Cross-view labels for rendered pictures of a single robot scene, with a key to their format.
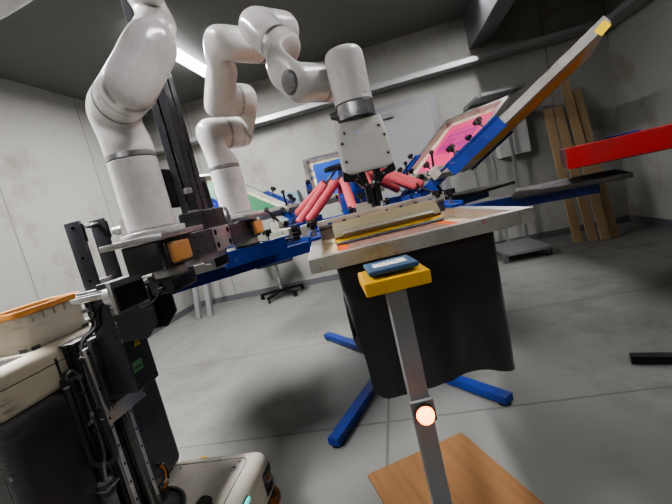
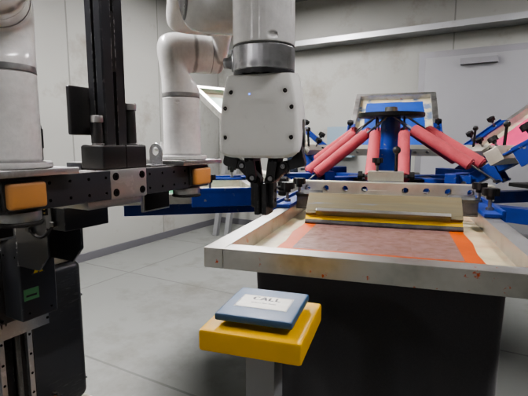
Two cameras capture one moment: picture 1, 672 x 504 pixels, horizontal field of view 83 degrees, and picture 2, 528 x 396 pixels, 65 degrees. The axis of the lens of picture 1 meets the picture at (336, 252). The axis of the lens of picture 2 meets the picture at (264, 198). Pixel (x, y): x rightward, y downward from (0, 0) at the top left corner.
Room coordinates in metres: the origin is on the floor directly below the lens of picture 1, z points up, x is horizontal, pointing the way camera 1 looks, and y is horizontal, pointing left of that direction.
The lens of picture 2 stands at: (0.28, -0.27, 1.18)
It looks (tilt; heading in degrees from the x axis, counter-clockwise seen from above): 8 degrees down; 19
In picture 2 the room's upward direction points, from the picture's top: straight up
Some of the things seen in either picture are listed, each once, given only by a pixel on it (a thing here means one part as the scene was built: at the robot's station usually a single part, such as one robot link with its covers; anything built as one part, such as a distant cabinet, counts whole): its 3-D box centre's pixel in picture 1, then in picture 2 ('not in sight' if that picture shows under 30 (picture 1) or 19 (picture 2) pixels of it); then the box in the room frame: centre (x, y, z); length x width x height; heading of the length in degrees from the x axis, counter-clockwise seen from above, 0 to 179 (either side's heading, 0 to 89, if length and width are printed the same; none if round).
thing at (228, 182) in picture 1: (227, 195); (177, 129); (1.24, 0.29, 1.21); 0.16 x 0.13 x 0.15; 80
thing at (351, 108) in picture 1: (351, 112); (258, 61); (0.77, -0.09, 1.28); 0.09 x 0.07 x 0.03; 91
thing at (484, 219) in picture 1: (392, 230); (378, 225); (1.34, -0.21, 0.97); 0.79 x 0.58 x 0.04; 1
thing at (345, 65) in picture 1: (338, 83); (261, 12); (0.81, -0.08, 1.35); 0.15 x 0.10 x 0.11; 39
